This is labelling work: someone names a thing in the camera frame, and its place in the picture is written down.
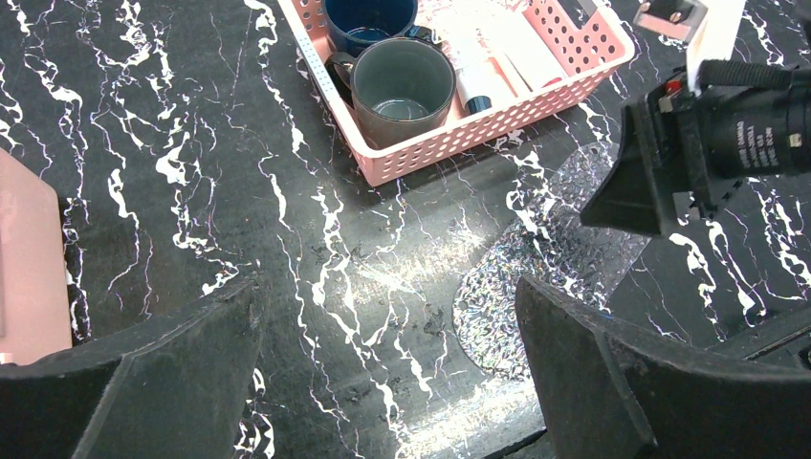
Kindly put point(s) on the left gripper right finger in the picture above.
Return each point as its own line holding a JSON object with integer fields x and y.
{"x": 609, "y": 388}

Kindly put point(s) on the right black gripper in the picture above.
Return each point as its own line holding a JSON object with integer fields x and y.
{"x": 662, "y": 152}

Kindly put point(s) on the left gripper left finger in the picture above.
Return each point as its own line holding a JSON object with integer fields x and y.
{"x": 173, "y": 386}

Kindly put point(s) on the clear textured oval tray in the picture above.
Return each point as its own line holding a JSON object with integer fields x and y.
{"x": 547, "y": 243}

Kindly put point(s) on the pink perforated plastic basket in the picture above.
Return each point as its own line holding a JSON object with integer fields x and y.
{"x": 588, "y": 55}

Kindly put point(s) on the dark green mug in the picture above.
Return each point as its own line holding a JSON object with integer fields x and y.
{"x": 398, "y": 88}

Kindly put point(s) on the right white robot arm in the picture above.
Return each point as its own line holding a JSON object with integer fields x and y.
{"x": 745, "y": 120}

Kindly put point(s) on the white toothpaste tube blue cap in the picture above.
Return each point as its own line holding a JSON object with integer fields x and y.
{"x": 480, "y": 83}

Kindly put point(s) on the dark blue mug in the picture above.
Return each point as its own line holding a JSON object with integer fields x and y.
{"x": 355, "y": 25}

